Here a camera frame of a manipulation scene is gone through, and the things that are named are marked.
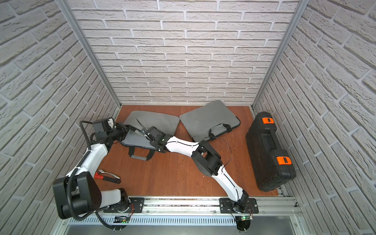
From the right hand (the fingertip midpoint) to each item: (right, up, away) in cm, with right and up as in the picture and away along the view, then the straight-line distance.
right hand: (160, 133), depth 95 cm
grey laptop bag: (-13, -4, -5) cm, 14 cm away
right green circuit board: (+48, -40, -24) cm, 67 cm away
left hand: (-14, +8, -11) cm, 19 cm away
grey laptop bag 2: (+34, +8, +11) cm, 37 cm away
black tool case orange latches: (+58, -11, -31) cm, 66 cm away
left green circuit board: (-15, -41, -23) cm, 49 cm away
